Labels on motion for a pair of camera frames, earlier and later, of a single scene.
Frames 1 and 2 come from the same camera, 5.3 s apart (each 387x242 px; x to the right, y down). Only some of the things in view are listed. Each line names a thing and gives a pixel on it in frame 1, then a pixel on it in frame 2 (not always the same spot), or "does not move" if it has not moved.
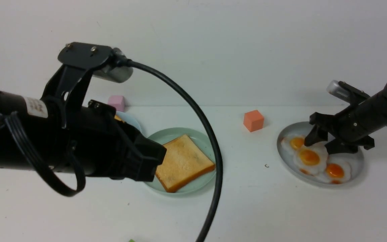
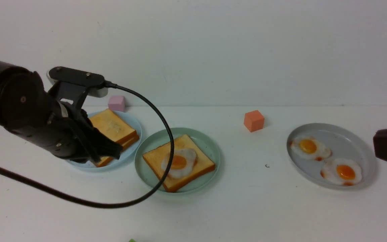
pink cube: (118, 102) does not move
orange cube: (253, 120) does not move
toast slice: (184, 161) does not move
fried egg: (311, 160) → (183, 162)
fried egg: (291, 144) → (310, 147)
